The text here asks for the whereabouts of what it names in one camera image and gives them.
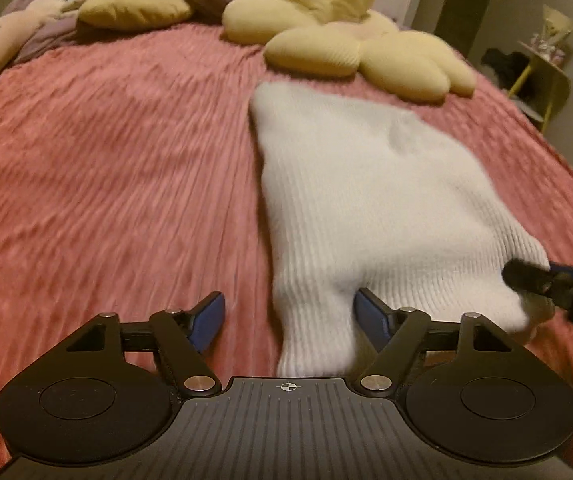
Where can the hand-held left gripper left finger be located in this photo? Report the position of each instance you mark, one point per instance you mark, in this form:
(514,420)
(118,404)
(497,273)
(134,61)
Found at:
(209,322)

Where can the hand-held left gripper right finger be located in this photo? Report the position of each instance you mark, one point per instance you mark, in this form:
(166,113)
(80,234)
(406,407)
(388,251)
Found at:
(370,320)

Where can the white knit sweater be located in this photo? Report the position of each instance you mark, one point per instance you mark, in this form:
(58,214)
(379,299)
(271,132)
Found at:
(366,185)

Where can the pink ribbed bedspread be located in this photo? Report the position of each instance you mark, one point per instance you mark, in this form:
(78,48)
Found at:
(91,185)

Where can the yellow side table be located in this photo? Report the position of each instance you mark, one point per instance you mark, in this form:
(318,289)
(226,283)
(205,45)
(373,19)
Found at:
(549,72)

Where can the dark cloth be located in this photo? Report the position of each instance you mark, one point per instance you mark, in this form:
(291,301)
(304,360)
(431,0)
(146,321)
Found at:
(504,65)

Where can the wrapped flower bouquet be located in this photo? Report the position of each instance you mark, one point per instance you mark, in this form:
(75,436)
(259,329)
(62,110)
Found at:
(556,25)

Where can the yellow flower-shaped pillow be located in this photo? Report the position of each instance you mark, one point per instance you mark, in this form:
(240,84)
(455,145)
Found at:
(406,60)

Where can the dark door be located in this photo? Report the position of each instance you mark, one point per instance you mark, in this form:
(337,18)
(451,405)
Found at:
(466,5)

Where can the small yellow oval cushion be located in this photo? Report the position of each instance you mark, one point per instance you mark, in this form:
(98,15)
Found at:
(136,9)

